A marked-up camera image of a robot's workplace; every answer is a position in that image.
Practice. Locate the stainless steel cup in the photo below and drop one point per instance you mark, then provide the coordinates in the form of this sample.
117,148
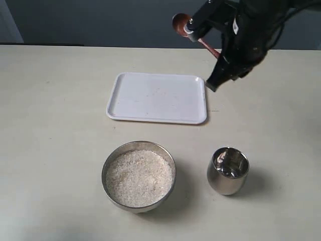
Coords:
227,170

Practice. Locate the large steel rice bowl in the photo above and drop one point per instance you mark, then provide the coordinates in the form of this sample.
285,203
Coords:
133,146

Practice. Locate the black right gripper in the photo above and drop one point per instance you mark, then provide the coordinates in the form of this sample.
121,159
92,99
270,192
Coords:
247,36

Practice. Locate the white plastic tray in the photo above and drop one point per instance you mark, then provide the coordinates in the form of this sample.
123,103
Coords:
158,98

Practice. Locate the dark brown wooden spoon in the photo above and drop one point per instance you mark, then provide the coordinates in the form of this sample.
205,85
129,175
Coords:
179,24

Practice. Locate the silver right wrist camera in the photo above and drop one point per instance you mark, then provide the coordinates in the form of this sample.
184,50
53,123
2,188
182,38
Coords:
195,35

